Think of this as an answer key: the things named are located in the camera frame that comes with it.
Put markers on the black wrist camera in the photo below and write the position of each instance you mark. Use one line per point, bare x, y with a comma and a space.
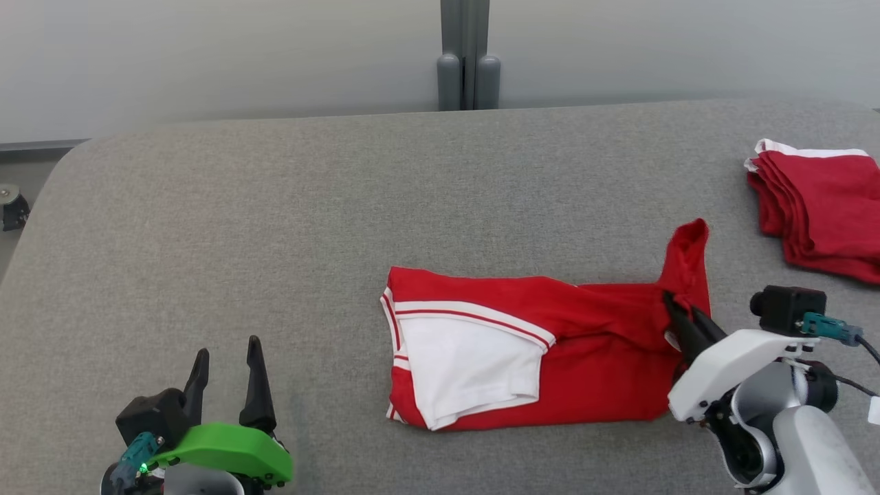
787, 309
148, 416

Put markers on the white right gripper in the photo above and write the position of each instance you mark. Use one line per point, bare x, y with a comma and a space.
729, 361

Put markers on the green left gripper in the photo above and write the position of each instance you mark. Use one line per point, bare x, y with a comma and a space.
227, 447

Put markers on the teal left camera connector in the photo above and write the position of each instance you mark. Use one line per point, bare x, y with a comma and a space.
134, 457

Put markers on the red shirt with white sleeves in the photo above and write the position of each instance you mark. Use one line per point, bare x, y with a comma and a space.
598, 344

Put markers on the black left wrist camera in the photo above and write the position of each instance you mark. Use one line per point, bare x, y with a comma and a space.
148, 416

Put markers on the long dark grey skirting strip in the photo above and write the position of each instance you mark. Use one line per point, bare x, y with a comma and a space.
41, 150

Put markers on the red Bulls 23 shorts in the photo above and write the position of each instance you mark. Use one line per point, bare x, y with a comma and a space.
832, 206

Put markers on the teal right camera connector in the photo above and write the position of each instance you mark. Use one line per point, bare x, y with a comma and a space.
828, 328

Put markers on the grey fabric sofa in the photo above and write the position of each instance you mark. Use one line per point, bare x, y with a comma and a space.
275, 240

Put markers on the grey cylindrical post cover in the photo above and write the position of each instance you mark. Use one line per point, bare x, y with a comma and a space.
449, 82
488, 82

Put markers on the teal camera connector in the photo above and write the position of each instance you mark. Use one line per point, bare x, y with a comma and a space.
134, 457
828, 328

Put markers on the grey vertical partition post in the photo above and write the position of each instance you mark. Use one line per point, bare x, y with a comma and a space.
467, 34

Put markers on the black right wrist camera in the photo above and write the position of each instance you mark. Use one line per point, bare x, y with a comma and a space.
787, 309

